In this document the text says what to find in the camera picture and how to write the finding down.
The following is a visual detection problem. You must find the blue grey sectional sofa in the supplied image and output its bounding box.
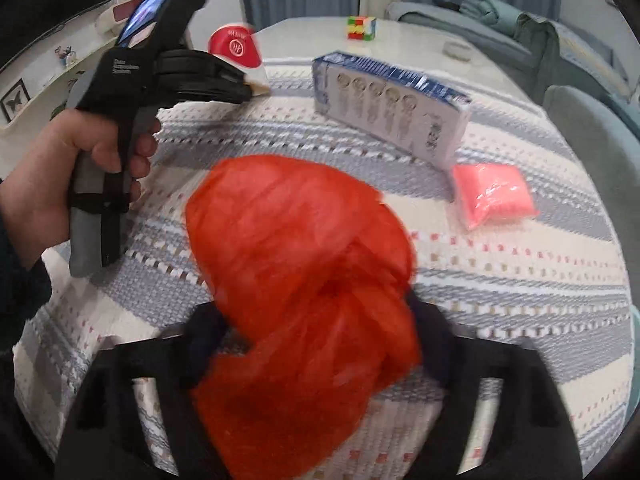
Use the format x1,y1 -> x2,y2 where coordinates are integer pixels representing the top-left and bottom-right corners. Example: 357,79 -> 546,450
385,0 -> 640,176

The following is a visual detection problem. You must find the orange plastic bag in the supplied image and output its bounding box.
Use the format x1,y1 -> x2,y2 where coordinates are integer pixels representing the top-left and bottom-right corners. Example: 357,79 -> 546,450
185,155 -> 423,480

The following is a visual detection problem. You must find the folded teal blanket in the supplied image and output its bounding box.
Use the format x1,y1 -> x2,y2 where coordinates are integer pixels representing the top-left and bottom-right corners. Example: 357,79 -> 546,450
460,0 -> 522,37

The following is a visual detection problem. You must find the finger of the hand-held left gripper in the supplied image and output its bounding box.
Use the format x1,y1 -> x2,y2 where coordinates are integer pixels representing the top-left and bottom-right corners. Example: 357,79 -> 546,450
155,49 -> 254,110

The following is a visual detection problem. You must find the black butterfly picture frame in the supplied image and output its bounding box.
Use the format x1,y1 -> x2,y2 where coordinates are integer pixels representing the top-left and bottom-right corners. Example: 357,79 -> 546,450
0,79 -> 32,124

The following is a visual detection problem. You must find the person's left forearm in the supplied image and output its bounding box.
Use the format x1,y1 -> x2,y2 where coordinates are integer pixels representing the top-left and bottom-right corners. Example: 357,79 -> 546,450
0,207 -> 54,322

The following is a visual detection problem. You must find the striped woven tablecloth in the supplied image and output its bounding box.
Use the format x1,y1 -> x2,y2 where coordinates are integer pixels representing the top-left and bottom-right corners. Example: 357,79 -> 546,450
12,57 -> 633,480

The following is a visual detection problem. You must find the blue sofa cover cloth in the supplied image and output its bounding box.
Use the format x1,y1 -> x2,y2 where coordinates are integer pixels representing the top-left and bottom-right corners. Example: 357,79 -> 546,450
517,12 -> 632,102

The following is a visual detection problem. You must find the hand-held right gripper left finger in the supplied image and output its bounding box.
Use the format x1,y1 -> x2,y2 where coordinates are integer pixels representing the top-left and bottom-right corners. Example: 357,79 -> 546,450
55,304 -> 227,480

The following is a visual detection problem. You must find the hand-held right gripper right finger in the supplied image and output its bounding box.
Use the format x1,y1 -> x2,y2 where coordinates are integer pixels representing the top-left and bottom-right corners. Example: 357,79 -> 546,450
406,291 -> 584,480

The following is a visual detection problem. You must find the colourful puzzle cube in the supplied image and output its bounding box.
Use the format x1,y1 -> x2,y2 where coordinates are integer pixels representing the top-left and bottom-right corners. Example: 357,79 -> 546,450
346,15 -> 378,41

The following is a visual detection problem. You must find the blue and white carton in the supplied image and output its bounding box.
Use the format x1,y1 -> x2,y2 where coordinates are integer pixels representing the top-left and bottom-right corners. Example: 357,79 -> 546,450
311,51 -> 473,170

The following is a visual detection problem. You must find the pink plastic packet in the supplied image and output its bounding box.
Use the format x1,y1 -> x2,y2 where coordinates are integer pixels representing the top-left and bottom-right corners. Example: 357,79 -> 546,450
451,162 -> 541,231

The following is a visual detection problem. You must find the person's left hand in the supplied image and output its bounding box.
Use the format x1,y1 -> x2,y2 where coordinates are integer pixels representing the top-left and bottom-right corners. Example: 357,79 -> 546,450
0,109 -> 162,267

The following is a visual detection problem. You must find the black television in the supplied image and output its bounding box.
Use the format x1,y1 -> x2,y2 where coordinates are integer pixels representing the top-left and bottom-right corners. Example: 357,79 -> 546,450
0,0 -> 116,69

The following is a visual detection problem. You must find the white tape ring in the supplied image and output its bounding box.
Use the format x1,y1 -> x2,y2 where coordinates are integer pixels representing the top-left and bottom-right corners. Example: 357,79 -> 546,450
444,40 -> 474,61

